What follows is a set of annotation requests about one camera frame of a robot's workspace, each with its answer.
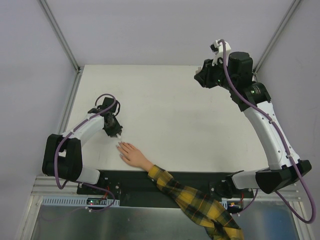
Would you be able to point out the mannequin hand with painted nails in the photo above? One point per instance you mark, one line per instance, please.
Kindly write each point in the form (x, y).
(133, 156)

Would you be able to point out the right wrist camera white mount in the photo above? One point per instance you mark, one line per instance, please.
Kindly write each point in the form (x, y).
(221, 50)

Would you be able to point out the right aluminium frame post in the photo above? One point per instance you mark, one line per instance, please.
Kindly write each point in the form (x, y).
(293, 7)

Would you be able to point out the yellow plaid sleeve forearm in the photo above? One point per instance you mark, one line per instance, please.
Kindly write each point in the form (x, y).
(199, 207)

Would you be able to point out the green circuit board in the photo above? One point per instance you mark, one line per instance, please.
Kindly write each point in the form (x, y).
(96, 202)

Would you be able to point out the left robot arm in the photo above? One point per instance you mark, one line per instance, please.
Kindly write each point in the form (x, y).
(63, 152)

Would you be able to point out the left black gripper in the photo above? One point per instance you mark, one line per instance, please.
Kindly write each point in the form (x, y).
(113, 130)

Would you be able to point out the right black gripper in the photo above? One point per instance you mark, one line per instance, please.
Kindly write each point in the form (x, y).
(203, 75)

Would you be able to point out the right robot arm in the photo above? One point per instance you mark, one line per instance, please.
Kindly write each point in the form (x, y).
(254, 101)

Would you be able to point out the left aluminium frame post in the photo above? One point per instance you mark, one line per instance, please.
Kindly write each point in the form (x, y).
(59, 34)

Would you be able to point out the aluminium frame post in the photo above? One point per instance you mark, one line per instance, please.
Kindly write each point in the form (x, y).
(59, 34)
(293, 7)

